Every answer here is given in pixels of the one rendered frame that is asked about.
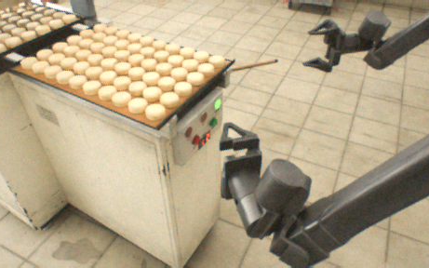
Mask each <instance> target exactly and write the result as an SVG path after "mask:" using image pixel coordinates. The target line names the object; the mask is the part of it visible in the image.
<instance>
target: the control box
mask: <svg viewBox="0 0 429 268"><path fill-rule="evenodd" d="M218 100H220V101H221V104H220V106H219V109H215V104H216V101H218ZM203 113H207V120H206V121H204V122H202V121H201V118H202V116H203ZM214 117H215V118H216V119H217V124H216V125H215V127H212V126H211V120H212V118H214ZM222 119H223V91H222V90H219V89H213V90H212V91H211V93H209V94H208V95H207V96H206V97H205V98H204V99H203V100H202V101H200V102H199V103H198V104H197V105H196V106H195V107H194V108H193V109H191V111H190V112H189V113H187V115H186V116H184V117H183V118H182V119H181V120H180V121H179V122H178V123H176V131H177V135H176V136H175V137H173V138H172V139H171V140H172V147H173V153H174V160H175V165H179V166H181V167H183V166H184V165H186V163H187V161H188V160H190V159H191V157H192V156H194V155H195V153H197V152H198V150H199V149H201V147H200V142H201V143H202V142H203V144H202V145H204V144H206V143H207V139H208V137H209V139H210V137H211V136H212V135H213V134H214V133H215V132H216V131H217V130H218V129H219V128H220V127H221V126H222ZM189 127H191V128H192V133H191V136H190V137H186V132H187V128H189ZM208 133H209V135H207V134H208ZM196 135H197V136H199V137H200V140H199V143H198V144H193V140H194V136H196Z"/></svg>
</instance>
